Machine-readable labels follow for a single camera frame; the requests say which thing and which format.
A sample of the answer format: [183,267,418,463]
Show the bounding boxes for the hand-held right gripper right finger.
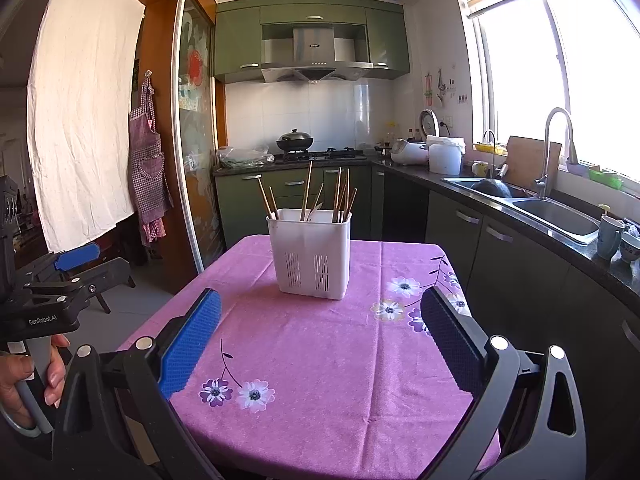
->
[420,286,588,480]

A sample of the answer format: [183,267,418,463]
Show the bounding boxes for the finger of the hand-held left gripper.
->
[25,257,132,309]
[15,241,101,284]

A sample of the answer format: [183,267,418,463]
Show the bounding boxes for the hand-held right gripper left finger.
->
[52,287,223,480]

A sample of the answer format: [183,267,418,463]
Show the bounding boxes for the white slotted utensil holder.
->
[266,208,352,301]

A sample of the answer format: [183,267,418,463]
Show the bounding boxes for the set of wooden chopsticks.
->
[256,160,358,224]

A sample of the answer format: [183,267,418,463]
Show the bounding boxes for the person's left hand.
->
[0,334,71,429]

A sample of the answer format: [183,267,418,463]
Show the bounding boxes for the dark wooden chair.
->
[94,260,137,314]

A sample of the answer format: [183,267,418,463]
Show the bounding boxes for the dark kitchen base cabinets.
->
[382,170,640,461]

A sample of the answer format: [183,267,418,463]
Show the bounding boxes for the checkered apron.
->
[128,77,174,247]

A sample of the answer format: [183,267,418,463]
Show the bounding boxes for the purple floral tablecloth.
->
[117,234,501,478]

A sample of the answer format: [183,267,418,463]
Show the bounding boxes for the floral glass sliding door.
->
[172,0,227,272]

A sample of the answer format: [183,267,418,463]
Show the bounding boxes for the hanging white sheet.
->
[27,0,147,254]

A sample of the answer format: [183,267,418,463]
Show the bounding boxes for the green kitchen base cabinets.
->
[215,164,386,250]

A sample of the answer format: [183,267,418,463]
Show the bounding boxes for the black pan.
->
[470,178,513,199]

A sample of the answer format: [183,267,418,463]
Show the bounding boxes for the steel double sink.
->
[442,175,601,242]

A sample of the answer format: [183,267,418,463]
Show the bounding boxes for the clear plastic bag of vegetables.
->
[217,145,276,169]

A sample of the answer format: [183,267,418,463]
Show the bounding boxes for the black countertop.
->
[215,155,640,311]

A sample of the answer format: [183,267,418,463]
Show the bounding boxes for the white plastic bucket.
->
[426,136,467,176]

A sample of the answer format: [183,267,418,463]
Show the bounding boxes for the grey mug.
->
[597,215,626,261]

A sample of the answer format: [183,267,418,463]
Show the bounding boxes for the small steel faucet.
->
[482,130,499,179]

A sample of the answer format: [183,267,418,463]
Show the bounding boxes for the white rice cooker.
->
[390,139,431,165]

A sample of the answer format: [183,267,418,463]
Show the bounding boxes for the wooden cutting board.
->
[504,136,563,191]

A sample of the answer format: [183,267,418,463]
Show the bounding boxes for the patterned ceramic bowl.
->
[620,232,640,264]

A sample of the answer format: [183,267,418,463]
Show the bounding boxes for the tall steel faucet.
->
[534,107,579,200]

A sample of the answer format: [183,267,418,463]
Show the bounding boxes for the round white appliance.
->
[419,108,442,142]

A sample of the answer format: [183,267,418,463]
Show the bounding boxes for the black gas stove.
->
[272,147,369,162]

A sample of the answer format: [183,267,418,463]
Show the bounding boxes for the black wok with lid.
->
[276,129,315,154]

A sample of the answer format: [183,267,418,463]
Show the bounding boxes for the window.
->
[457,0,640,181]

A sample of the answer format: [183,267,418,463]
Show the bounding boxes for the steel range hood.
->
[260,25,376,84]

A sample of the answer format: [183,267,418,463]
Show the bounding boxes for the green wall cabinets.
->
[214,0,412,82]

